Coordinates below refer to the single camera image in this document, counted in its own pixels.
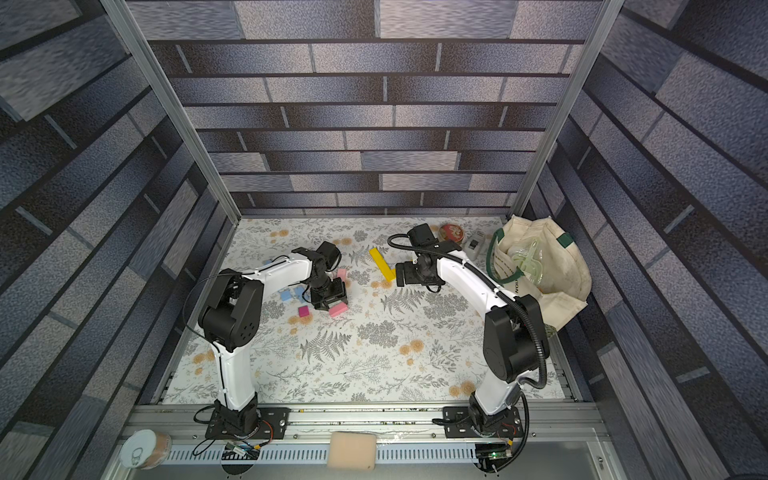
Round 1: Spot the small white box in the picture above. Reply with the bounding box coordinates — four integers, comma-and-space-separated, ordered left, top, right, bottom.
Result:
462, 232, 486, 261

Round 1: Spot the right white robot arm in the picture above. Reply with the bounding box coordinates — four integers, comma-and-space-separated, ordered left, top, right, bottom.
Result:
387, 234, 550, 436

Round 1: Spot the cream tote bag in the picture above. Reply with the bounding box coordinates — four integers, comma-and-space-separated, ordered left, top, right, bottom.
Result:
486, 216, 592, 337

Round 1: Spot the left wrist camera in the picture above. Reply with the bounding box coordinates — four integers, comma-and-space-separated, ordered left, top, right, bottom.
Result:
316, 241, 341, 272

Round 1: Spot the round red lid tin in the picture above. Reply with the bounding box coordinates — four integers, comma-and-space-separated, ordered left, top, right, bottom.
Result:
438, 223, 465, 244

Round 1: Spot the blue block three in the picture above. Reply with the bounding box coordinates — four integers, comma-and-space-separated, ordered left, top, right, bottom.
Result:
294, 287, 307, 302

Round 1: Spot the beige sponge pad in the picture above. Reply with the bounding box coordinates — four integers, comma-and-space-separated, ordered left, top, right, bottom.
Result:
327, 432, 377, 471

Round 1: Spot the pink block five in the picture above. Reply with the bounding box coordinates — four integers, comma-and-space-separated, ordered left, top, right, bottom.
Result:
328, 302, 348, 318

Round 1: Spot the aluminium rail base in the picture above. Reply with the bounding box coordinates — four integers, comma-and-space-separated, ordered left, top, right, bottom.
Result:
117, 399, 626, 479

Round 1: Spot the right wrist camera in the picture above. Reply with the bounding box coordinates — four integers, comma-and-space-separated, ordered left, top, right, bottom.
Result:
407, 223, 439, 248

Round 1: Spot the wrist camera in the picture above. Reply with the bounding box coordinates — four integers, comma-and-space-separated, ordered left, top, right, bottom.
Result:
407, 223, 439, 248
316, 241, 341, 272

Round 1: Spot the yellow block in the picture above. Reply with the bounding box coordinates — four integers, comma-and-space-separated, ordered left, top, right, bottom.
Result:
369, 248, 389, 269
380, 264, 396, 282

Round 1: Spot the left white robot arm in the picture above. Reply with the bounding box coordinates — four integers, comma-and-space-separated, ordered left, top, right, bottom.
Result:
198, 242, 348, 438

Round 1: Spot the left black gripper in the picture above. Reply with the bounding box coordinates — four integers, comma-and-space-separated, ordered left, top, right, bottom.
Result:
311, 274, 354, 309

